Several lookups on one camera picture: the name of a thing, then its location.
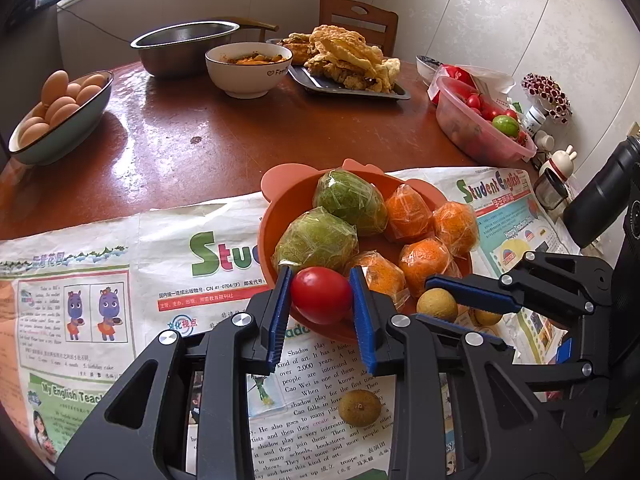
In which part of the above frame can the mandarin orange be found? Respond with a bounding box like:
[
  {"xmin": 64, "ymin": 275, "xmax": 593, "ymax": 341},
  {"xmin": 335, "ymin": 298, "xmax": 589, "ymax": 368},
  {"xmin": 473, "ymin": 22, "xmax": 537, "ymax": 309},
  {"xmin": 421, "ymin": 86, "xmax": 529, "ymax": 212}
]
[
  {"xmin": 384, "ymin": 185, "xmax": 433, "ymax": 243},
  {"xmin": 431, "ymin": 201, "xmax": 480, "ymax": 256},
  {"xmin": 398, "ymin": 237, "xmax": 462, "ymax": 298},
  {"xmin": 345, "ymin": 251, "xmax": 407, "ymax": 311}
]

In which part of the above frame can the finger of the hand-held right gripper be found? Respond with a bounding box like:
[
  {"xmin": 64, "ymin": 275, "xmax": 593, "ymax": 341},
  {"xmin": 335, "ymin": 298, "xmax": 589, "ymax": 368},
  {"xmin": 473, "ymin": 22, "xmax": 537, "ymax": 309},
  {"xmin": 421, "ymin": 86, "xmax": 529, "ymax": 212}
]
[
  {"xmin": 425, "ymin": 250, "xmax": 613, "ymax": 318},
  {"xmin": 415, "ymin": 312, "xmax": 596, "ymax": 391}
]

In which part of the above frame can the large colourful newspaper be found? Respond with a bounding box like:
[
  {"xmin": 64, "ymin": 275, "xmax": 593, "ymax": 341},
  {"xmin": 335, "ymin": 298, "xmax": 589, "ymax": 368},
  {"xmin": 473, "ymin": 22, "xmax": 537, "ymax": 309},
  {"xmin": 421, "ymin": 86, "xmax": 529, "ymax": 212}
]
[{"xmin": 0, "ymin": 192, "xmax": 501, "ymax": 480}]

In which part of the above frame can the orange bear-shaped bowl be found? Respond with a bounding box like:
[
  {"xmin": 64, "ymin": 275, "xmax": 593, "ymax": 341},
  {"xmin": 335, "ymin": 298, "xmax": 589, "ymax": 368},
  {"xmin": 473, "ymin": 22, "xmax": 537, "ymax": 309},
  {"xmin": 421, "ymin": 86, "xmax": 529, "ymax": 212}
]
[{"xmin": 257, "ymin": 158, "xmax": 481, "ymax": 346}]

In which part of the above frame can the red packet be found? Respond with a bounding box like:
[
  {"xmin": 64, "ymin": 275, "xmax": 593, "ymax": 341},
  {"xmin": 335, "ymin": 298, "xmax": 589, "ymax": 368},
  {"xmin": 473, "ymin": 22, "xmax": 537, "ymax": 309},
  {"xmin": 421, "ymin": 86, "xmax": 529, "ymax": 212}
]
[{"xmin": 430, "ymin": 64, "xmax": 476, "ymax": 106}]

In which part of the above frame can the white paper bag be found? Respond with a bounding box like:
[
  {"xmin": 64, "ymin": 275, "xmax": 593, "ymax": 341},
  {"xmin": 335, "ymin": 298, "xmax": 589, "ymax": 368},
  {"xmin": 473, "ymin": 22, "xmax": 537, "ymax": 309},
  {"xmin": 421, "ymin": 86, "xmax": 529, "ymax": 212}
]
[{"xmin": 467, "ymin": 66, "xmax": 516, "ymax": 106}]

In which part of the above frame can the small colourful newspaper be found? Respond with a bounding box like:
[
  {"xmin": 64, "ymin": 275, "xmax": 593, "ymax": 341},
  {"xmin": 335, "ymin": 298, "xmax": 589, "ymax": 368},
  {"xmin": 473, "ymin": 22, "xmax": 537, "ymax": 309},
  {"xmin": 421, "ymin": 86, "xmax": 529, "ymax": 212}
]
[{"xmin": 390, "ymin": 166, "xmax": 583, "ymax": 366}]

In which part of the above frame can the brown wooden chair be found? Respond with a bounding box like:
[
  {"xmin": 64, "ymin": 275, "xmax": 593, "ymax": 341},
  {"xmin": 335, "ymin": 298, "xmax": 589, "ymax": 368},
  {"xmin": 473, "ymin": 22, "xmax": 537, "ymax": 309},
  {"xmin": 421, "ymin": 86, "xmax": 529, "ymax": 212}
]
[{"xmin": 319, "ymin": 0, "xmax": 399, "ymax": 56}]

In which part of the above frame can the teal enamel bowl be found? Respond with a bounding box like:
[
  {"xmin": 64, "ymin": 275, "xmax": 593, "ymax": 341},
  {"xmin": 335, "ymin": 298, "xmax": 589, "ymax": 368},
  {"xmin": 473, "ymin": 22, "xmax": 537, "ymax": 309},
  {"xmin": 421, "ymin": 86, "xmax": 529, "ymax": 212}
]
[{"xmin": 8, "ymin": 70, "xmax": 115, "ymax": 167}]

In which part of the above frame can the white rabbit figurine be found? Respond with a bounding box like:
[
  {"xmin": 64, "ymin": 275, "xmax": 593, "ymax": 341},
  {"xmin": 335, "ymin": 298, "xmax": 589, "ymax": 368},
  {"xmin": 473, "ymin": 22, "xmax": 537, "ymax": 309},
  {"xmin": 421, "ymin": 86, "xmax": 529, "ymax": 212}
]
[{"xmin": 542, "ymin": 145, "xmax": 578, "ymax": 181}]

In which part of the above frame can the small blue white bowl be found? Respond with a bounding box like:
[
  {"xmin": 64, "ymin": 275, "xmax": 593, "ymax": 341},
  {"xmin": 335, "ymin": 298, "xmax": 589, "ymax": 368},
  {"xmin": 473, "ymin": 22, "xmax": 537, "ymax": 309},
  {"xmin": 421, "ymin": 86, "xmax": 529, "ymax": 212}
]
[{"xmin": 416, "ymin": 55, "xmax": 446, "ymax": 86}]

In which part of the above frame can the green cloth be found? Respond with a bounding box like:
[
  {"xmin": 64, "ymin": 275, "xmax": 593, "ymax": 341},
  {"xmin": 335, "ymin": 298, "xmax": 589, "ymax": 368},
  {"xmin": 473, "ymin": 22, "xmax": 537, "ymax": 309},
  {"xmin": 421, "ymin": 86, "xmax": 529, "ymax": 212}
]
[{"xmin": 575, "ymin": 410, "xmax": 640, "ymax": 463}]

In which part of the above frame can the grey metal tray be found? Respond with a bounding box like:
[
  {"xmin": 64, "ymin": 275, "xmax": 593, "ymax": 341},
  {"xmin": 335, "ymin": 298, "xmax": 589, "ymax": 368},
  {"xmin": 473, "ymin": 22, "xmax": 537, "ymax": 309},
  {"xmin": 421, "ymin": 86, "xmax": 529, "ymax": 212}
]
[{"xmin": 265, "ymin": 37, "xmax": 412, "ymax": 102}]

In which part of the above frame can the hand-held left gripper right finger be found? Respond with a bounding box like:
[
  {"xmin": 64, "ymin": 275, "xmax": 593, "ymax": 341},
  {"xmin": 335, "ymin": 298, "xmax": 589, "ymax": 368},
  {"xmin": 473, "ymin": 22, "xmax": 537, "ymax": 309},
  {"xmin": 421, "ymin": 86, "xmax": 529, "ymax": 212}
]
[{"xmin": 348, "ymin": 265, "xmax": 586, "ymax": 480}]

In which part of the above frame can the red white decorative flower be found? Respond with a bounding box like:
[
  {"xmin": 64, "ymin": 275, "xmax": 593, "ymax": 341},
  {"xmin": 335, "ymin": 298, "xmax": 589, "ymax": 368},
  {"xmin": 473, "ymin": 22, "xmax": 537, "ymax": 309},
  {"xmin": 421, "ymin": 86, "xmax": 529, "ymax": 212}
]
[{"xmin": 521, "ymin": 73, "xmax": 572, "ymax": 123}]

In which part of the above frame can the glass cup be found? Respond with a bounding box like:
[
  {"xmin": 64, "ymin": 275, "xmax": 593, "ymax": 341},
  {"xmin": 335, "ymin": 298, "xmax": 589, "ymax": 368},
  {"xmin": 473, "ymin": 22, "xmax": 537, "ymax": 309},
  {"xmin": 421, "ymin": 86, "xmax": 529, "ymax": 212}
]
[{"xmin": 532, "ymin": 167, "xmax": 571, "ymax": 211}]

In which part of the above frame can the white ceramic bowl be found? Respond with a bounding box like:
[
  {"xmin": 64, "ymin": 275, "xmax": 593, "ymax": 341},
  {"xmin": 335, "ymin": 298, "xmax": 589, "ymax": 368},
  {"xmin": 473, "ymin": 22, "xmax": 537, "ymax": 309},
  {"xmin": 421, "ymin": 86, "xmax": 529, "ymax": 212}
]
[{"xmin": 205, "ymin": 42, "xmax": 293, "ymax": 100}]

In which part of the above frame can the green citrus fruit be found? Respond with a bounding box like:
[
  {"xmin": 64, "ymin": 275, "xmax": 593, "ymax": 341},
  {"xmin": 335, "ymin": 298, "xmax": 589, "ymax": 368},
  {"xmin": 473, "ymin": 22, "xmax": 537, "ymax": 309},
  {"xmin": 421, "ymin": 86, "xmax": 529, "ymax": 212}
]
[
  {"xmin": 312, "ymin": 169, "xmax": 388, "ymax": 237},
  {"xmin": 272, "ymin": 208, "xmax": 360, "ymax": 275}
]

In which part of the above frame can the white medicine bottle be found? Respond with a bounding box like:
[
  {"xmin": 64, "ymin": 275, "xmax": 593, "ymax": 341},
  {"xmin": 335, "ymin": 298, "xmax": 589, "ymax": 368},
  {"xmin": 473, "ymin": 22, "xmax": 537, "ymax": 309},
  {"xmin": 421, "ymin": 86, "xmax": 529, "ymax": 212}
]
[{"xmin": 520, "ymin": 105, "xmax": 548, "ymax": 133}]

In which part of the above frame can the red cherry tomato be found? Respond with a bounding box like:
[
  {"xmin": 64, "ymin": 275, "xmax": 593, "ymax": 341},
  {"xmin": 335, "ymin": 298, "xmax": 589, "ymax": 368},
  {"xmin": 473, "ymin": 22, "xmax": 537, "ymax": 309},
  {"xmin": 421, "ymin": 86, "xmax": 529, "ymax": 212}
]
[{"xmin": 291, "ymin": 267, "xmax": 354, "ymax": 325}]

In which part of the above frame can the pile of fried food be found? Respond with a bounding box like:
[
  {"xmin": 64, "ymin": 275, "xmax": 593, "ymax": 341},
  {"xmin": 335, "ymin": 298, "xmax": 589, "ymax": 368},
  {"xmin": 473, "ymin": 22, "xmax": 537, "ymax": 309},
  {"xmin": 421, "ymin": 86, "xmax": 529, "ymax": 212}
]
[{"xmin": 280, "ymin": 25, "xmax": 402, "ymax": 93}]

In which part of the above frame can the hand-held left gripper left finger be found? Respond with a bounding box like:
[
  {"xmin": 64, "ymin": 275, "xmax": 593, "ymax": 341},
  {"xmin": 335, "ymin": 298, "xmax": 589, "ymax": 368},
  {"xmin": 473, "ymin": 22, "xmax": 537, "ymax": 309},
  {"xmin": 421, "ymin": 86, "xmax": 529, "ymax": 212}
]
[{"xmin": 52, "ymin": 265, "xmax": 296, "ymax": 480}]

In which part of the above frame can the pile of brown eggs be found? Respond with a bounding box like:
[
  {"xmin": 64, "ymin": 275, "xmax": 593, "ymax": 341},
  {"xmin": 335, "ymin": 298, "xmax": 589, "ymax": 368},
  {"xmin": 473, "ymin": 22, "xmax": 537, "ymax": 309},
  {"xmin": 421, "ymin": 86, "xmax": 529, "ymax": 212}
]
[{"xmin": 17, "ymin": 70, "xmax": 108, "ymax": 147}]

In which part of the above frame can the black insulated bottle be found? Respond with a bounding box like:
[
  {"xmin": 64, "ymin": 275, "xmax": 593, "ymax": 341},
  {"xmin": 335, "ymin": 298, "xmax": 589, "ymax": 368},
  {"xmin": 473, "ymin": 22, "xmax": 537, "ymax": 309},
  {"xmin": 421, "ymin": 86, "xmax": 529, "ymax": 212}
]
[{"xmin": 562, "ymin": 135, "xmax": 640, "ymax": 261}]

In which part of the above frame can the stainless steel bowl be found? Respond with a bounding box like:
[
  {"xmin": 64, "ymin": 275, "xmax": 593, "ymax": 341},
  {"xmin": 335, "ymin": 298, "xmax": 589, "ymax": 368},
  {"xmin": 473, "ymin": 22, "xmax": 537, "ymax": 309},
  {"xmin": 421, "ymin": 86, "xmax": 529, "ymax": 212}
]
[{"xmin": 131, "ymin": 21, "xmax": 241, "ymax": 78}]

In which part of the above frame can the curved wooden chair back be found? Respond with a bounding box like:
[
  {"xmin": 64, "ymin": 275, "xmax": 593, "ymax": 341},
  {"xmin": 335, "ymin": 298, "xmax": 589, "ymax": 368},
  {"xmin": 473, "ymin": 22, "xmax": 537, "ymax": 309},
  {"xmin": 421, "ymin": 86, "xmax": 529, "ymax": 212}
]
[{"xmin": 235, "ymin": 16, "xmax": 281, "ymax": 32}]

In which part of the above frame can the pink plastic container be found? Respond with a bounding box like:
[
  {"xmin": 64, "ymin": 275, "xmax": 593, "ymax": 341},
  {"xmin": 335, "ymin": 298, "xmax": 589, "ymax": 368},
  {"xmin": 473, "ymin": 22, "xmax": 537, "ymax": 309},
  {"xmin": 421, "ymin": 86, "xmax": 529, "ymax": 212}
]
[{"xmin": 434, "ymin": 76, "xmax": 538, "ymax": 163}]

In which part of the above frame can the pile of small tomatoes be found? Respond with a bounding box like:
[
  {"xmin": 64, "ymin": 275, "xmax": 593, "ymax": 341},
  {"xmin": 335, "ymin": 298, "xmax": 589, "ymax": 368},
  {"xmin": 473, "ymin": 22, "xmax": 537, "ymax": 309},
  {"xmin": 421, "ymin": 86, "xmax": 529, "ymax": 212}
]
[{"xmin": 445, "ymin": 87, "xmax": 528, "ymax": 151}]

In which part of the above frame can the orange cooked food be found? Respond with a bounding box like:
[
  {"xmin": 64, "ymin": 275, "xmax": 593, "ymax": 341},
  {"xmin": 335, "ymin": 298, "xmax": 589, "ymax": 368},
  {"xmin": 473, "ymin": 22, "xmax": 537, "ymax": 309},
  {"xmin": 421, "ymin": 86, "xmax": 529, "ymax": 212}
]
[{"xmin": 220, "ymin": 50, "xmax": 283, "ymax": 65}]

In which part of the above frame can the thin wall cable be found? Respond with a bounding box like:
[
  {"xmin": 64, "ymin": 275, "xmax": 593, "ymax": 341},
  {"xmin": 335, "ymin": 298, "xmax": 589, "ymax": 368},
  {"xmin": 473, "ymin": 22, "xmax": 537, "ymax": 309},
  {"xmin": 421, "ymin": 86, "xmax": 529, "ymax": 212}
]
[{"xmin": 57, "ymin": 7, "xmax": 146, "ymax": 45}]

